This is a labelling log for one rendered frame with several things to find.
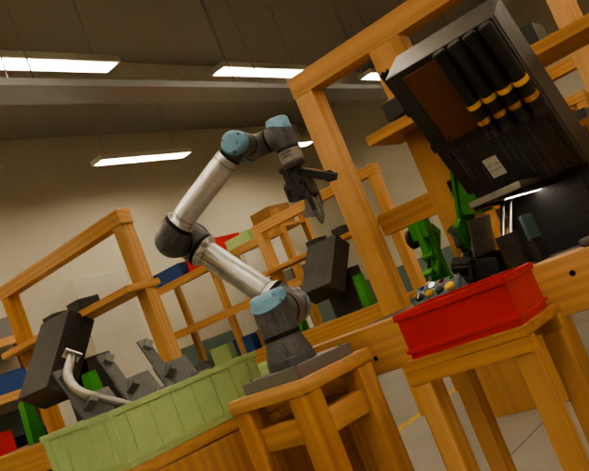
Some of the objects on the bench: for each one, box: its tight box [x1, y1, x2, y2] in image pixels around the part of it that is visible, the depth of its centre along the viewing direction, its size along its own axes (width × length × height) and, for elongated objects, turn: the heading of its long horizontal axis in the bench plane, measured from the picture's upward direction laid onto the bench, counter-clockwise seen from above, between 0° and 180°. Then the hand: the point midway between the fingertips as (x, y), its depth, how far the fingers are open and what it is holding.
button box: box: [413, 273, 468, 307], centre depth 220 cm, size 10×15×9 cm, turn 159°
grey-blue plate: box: [518, 213, 549, 263], centre depth 216 cm, size 10×2×14 cm, turn 69°
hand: (323, 219), depth 233 cm, fingers closed
